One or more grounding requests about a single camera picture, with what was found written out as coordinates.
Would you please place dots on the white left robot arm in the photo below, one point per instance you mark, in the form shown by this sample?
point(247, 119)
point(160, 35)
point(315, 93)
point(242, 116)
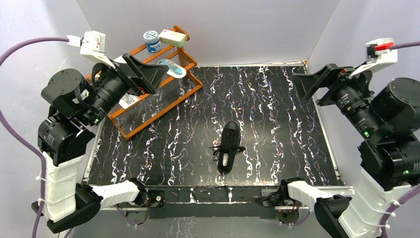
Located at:
point(75, 105)

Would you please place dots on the black canvas sneaker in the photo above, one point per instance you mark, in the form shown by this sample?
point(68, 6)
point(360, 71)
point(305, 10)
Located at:
point(225, 161)

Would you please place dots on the blue white round tub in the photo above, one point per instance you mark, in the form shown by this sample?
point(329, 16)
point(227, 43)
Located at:
point(152, 41)

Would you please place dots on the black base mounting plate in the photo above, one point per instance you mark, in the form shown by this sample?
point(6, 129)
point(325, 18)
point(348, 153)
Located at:
point(217, 202)

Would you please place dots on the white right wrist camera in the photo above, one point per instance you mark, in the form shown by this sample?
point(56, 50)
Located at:
point(379, 55)

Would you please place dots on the green white small box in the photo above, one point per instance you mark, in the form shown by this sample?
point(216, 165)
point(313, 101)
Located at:
point(173, 38)

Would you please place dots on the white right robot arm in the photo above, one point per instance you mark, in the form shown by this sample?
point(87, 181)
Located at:
point(390, 152)

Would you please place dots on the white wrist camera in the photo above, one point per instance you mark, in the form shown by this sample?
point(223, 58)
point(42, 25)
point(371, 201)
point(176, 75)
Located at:
point(379, 55)
point(92, 47)

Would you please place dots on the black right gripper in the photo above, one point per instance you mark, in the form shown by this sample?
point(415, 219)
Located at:
point(305, 83)

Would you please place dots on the orange wooden shelf rack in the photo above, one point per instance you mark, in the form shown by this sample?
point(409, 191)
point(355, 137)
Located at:
point(172, 91)

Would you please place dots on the clear plastic packet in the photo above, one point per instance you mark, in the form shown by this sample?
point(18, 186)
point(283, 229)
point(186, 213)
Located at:
point(128, 100)

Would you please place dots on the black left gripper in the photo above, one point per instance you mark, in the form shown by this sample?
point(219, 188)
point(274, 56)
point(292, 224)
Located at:
point(131, 73)

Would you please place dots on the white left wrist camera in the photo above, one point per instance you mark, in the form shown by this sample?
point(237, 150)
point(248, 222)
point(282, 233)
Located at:
point(92, 47)

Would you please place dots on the blue item blister pack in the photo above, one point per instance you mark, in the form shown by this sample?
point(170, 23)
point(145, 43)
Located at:
point(175, 70)

